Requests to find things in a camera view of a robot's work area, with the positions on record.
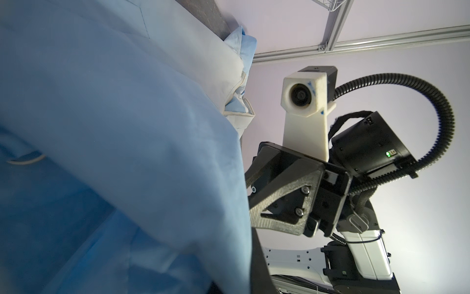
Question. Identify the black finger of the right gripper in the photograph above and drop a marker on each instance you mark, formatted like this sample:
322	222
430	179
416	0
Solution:
264	168
284	204

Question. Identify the light blue jacket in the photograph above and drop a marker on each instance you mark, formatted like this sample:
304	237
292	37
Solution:
121	165

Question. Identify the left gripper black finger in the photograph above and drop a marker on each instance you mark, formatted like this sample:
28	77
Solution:
260	279

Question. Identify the white wire shelf basket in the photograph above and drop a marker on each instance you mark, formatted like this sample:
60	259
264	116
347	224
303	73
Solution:
330	5

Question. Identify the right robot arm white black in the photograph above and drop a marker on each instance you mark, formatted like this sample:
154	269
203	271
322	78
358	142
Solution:
351	263

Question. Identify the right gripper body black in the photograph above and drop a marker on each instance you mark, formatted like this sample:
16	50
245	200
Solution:
364	148

